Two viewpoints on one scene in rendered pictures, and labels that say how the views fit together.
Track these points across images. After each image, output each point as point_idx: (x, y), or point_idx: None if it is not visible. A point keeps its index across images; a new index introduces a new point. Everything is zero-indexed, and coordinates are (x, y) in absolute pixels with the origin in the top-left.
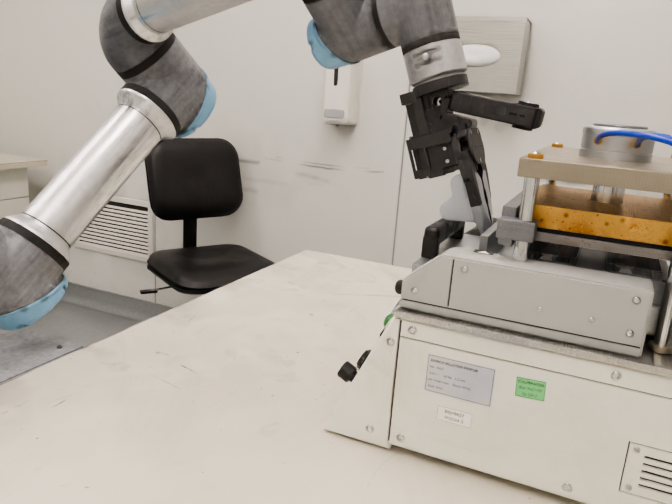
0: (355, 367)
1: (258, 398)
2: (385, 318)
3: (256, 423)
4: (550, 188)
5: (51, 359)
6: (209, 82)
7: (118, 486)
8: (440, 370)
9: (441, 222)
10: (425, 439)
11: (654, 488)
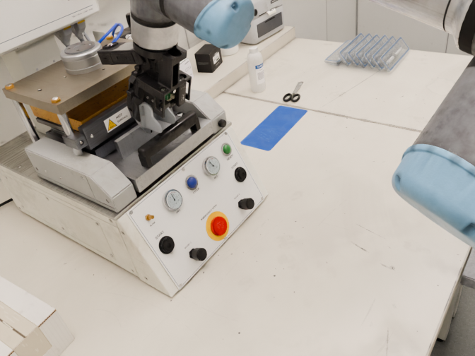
0: (242, 199)
1: (304, 218)
2: (230, 146)
3: (304, 198)
4: (93, 109)
5: (472, 253)
6: (407, 156)
7: (360, 162)
8: None
9: (179, 119)
10: None
11: None
